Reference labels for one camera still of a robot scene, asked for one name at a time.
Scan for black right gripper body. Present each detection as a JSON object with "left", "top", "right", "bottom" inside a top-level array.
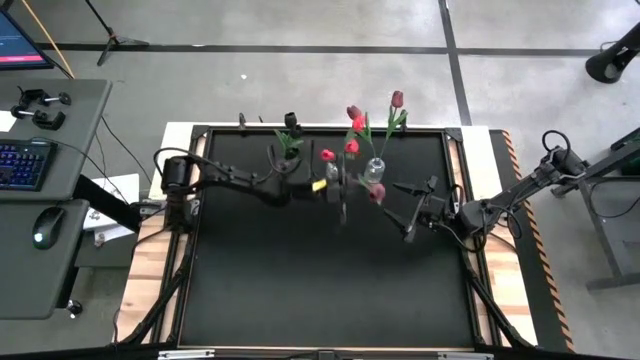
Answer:
[{"left": 402, "top": 174, "right": 459, "bottom": 245}]

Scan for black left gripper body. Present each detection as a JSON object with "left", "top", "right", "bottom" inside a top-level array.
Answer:
[{"left": 322, "top": 152, "right": 351, "bottom": 229}]

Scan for dark pink artificial tulip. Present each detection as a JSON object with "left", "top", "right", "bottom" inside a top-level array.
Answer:
[{"left": 357, "top": 172, "right": 387, "bottom": 207}]

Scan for green flower stem with leaves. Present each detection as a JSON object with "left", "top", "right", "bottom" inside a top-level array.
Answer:
[{"left": 351, "top": 113, "right": 377, "bottom": 161}]

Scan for green artificial flower stem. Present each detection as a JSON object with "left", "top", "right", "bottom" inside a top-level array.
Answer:
[{"left": 377, "top": 89, "right": 409, "bottom": 161}]

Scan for tall clear glass vase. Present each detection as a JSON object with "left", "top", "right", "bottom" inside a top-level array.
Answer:
[{"left": 363, "top": 157, "right": 386, "bottom": 185}]

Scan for artificial tulip with green leaves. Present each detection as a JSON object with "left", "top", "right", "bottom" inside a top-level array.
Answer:
[{"left": 272, "top": 127, "right": 305, "bottom": 162}]

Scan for grey metal stand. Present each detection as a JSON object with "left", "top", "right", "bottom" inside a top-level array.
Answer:
[{"left": 552, "top": 127, "right": 640, "bottom": 291}]

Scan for white paper sheets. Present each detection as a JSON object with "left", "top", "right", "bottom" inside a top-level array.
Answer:
[{"left": 82, "top": 172, "right": 141, "bottom": 246}]

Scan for grey desk surface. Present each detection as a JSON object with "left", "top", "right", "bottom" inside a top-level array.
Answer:
[
  {"left": 0, "top": 77, "right": 114, "bottom": 201},
  {"left": 0, "top": 198, "right": 91, "bottom": 321}
]

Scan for black tripod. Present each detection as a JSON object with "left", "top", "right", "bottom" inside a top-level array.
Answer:
[{"left": 84, "top": 0, "right": 150, "bottom": 67}]

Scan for black computer mouse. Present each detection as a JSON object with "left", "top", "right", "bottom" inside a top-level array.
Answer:
[{"left": 32, "top": 206, "right": 67, "bottom": 251}]

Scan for black screw clamp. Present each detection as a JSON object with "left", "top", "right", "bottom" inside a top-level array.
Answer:
[
  {"left": 17, "top": 88, "right": 73, "bottom": 107},
  {"left": 9, "top": 104, "right": 67, "bottom": 131}
]

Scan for backlit black keyboard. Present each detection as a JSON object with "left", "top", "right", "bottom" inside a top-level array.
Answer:
[{"left": 0, "top": 139, "right": 59, "bottom": 193}]

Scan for yellow stick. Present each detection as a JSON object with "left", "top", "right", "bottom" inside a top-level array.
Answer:
[{"left": 19, "top": 0, "right": 76, "bottom": 80}]

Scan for white paper note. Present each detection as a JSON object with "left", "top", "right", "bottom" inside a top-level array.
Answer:
[{"left": 0, "top": 109, "right": 19, "bottom": 134}]

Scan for desk monitor with red bar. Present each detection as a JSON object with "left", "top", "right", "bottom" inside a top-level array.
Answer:
[{"left": 0, "top": 9, "right": 55, "bottom": 71}]

